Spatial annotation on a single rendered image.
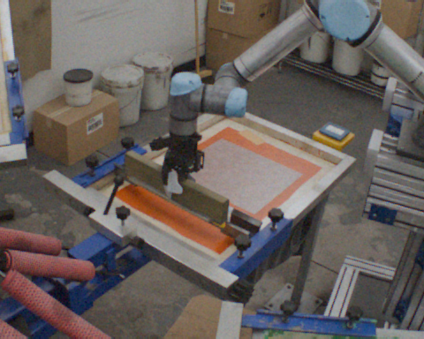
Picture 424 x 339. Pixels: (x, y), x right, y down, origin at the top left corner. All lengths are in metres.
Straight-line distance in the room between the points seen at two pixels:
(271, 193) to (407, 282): 0.73
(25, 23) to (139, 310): 1.85
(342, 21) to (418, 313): 1.32
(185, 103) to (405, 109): 0.97
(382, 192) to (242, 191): 0.45
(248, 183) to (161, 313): 1.03
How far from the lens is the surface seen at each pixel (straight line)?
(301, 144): 2.10
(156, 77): 4.22
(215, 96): 1.44
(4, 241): 1.30
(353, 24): 1.32
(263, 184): 1.89
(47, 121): 3.71
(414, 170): 1.69
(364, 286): 2.72
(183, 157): 1.53
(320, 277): 3.02
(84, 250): 1.46
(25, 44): 3.58
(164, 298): 2.79
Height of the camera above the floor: 1.99
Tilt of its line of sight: 32 degrees down
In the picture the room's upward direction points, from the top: 5 degrees clockwise
